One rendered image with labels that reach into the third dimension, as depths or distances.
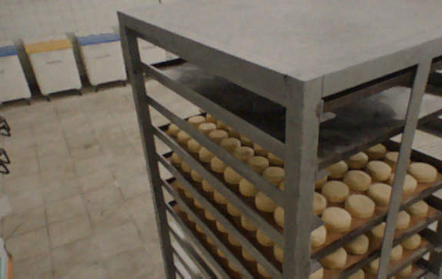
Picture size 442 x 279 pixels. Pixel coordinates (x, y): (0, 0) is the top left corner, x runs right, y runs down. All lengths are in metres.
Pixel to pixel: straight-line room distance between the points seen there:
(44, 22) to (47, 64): 0.78
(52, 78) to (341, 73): 5.38
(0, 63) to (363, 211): 5.26
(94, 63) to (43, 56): 0.64
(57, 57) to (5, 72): 0.64
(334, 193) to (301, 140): 0.32
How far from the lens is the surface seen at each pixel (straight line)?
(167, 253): 1.34
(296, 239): 0.58
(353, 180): 0.82
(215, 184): 0.81
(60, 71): 5.72
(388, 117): 0.72
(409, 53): 0.59
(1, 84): 5.75
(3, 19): 6.23
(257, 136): 0.61
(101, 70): 5.80
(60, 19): 6.25
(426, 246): 1.02
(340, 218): 0.73
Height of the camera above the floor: 1.97
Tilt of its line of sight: 29 degrees down
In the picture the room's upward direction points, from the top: 4 degrees counter-clockwise
